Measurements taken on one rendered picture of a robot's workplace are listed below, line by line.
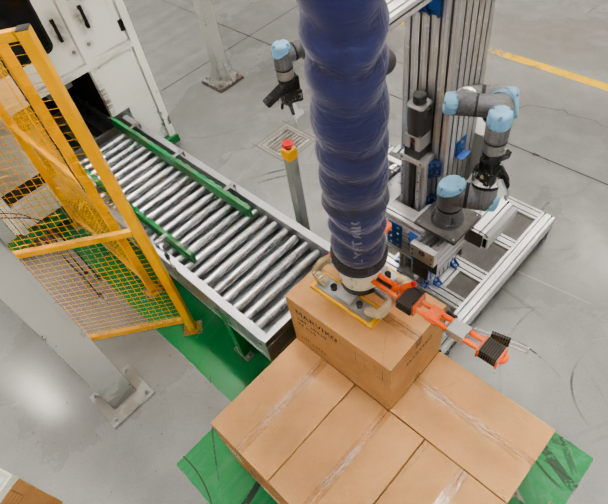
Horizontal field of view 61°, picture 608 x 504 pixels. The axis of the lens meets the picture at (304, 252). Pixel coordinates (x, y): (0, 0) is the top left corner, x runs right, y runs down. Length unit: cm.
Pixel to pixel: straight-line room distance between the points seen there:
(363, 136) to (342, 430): 145
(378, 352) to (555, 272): 183
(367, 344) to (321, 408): 48
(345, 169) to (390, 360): 92
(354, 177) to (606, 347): 229
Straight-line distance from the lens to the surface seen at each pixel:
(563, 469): 316
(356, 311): 216
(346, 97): 143
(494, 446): 254
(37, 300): 267
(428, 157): 250
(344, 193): 167
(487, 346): 197
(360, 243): 187
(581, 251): 392
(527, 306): 356
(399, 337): 225
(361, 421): 253
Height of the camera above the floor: 291
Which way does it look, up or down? 51 degrees down
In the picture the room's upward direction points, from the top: 11 degrees counter-clockwise
